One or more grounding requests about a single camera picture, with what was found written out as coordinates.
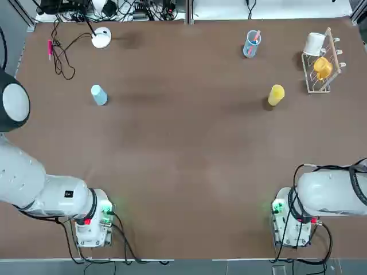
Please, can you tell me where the yellow mug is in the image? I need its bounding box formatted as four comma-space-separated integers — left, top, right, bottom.
313, 57, 334, 81

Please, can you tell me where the blue plastic cup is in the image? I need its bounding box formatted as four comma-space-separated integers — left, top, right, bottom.
91, 84, 109, 107

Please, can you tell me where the orange pen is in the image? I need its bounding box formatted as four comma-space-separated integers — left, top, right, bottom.
247, 30, 262, 56

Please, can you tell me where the black electronic device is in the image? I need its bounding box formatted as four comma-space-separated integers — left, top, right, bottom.
36, 0, 87, 15

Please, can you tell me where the white mug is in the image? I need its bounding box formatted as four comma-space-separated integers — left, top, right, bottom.
302, 32, 328, 57

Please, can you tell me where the black left arm base cable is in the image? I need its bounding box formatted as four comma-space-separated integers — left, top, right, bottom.
108, 211, 174, 265

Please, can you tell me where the aluminium frame post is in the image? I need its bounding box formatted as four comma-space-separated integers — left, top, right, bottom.
185, 0, 194, 26

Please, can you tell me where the black right arm base cable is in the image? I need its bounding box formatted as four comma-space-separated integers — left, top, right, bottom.
269, 222, 333, 265

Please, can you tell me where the yellow plastic cup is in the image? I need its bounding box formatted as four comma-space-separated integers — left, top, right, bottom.
267, 84, 286, 107

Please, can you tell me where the aluminium frame rail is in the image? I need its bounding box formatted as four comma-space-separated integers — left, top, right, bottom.
0, 0, 37, 31
350, 0, 367, 27

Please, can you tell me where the white desk lamp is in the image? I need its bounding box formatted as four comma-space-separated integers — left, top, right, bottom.
83, 0, 113, 49

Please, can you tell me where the clear measuring beaker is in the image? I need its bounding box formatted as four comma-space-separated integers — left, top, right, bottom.
243, 30, 263, 58

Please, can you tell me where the black lamp cable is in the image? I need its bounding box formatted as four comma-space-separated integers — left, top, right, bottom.
51, 18, 97, 81

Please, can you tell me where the black arm base cable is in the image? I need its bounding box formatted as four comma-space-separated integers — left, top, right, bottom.
269, 222, 333, 265
108, 211, 174, 265

